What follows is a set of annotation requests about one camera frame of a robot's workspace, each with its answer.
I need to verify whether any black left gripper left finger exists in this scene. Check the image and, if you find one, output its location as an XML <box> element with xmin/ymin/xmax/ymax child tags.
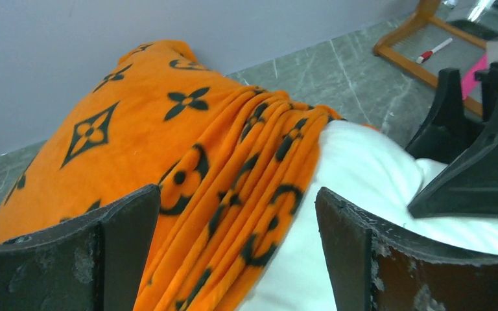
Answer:
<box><xmin>0</xmin><ymin>184</ymin><xmax>160</xmax><ymax>310</ymax></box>

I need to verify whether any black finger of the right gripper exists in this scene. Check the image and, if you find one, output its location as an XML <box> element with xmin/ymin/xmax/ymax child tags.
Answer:
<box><xmin>405</xmin><ymin>68</ymin><xmax>484</xmax><ymax>164</ymax></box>
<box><xmin>407</xmin><ymin>75</ymin><xmax>498</xmax><ymax>220</ymax></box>

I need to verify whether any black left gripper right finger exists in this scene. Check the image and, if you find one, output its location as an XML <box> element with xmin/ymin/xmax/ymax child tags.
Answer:
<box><xmin>315</xmin><ymin>188</ymin><xmax>498</xmax><ymax>310</ymax></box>

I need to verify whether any white pillow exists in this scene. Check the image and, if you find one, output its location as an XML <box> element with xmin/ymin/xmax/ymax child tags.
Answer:
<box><xmin>239</xmin><ymin>120</ymin><xmax>498</xmax><ymax>310</ymax></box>

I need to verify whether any orange patterned pillowcase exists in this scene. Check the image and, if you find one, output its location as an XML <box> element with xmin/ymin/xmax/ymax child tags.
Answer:
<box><xmin>0</xmin><ymin>40</ymin><xmax>347</xmax><ymax>310</ymax></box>

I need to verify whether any pink flat strip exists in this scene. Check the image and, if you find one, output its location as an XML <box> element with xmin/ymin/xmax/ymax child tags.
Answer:
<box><xmin>461</xmin><ymin>54</ymin><xmax>488</xmax><ymax>100</ymax></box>

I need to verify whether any red white marker pen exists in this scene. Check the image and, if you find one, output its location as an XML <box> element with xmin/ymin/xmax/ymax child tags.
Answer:
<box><xmin>415</xmin><ymin>38</ymin><xmax>453</xmax><ymax>64</ymax></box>

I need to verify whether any wooden tiered shelf rack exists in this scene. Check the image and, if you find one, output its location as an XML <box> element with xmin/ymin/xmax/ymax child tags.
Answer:
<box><xmin>373</xmin><ymin>1</ymin><xmax>498</xmax><ymax>115</ymax></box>

